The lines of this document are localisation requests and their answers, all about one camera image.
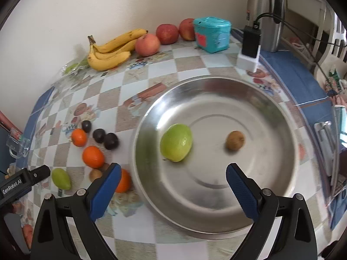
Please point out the large green guava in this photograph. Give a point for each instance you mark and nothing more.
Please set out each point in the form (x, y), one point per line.
(176, 142)

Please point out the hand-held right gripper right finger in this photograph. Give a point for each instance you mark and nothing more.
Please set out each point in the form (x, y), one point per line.
(241, 192)

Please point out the small orange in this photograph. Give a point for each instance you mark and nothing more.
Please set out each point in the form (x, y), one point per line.
(79, 137)

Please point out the brown kiwi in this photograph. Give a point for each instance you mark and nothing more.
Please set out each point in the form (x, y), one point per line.
(95, 174)
(235, 141)

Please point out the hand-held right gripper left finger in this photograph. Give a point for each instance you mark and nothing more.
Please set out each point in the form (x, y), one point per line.
(105, 192)

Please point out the clear plastic holder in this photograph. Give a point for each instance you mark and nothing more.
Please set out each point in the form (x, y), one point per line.
(17, 146)

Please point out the teal plastic box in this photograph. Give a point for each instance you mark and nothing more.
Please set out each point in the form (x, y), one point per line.
(212, 36)

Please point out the stainless steel basin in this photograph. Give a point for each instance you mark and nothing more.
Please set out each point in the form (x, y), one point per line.
(189, 203)

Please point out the black charger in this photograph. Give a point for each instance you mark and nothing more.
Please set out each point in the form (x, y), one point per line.
(251, 42)

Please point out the green carton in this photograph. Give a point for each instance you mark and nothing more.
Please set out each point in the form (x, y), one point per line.
(334, 80)

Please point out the stainless steel thermos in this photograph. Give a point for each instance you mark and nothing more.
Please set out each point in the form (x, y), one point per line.
(261, 0)

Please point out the dark red apple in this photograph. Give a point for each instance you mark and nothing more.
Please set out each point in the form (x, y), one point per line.
(186, 29)
(167, 33)

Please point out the bunch of yellow bananas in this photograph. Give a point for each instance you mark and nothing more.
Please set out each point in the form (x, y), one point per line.
(108, 62)

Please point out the white phone stand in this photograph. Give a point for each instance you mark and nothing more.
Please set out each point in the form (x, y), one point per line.
(324, 146)

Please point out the pink plastic bag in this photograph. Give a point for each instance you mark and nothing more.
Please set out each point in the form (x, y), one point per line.
(296, 42)

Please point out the checkered tablecloth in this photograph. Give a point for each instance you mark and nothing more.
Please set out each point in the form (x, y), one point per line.
(189, 65)

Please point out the small green mango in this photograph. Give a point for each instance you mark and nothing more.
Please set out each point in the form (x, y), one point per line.
(61, 178)

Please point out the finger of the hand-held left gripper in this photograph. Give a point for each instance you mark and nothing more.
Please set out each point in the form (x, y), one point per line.
(40, 174)

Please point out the dark plum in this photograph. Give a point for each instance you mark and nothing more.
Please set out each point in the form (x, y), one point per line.
(111, 141)
(86, 126)
(99, 136)

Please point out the blue cloth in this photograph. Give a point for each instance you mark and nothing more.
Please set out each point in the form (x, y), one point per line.
(295, 81)

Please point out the clear plastic bag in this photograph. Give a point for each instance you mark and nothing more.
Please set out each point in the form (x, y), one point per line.
(71, 67)

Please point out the pale red apple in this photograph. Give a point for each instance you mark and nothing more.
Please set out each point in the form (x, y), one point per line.
(147, 45)

